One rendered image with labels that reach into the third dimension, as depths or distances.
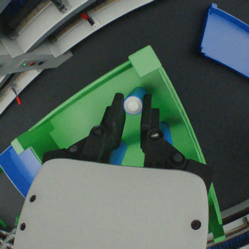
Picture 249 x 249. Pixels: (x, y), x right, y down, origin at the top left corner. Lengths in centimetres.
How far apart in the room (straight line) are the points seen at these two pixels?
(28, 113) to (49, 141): 62
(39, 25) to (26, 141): 29
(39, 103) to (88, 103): 60
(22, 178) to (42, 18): 47
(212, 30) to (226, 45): 8
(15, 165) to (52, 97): 36
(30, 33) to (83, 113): 28
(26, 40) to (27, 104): 49
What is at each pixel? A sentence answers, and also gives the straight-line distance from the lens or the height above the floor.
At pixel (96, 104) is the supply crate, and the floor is 40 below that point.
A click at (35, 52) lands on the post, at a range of 50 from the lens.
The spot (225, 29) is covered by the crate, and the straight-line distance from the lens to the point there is 69.
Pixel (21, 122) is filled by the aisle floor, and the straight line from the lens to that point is 95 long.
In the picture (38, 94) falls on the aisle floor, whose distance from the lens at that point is 81.
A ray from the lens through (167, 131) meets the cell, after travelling 18.
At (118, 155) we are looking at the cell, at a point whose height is 44.
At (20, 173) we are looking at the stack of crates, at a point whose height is 33.
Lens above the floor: 60
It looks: 68 degrees down
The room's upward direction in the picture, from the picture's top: 152 degrees counter-clockwise
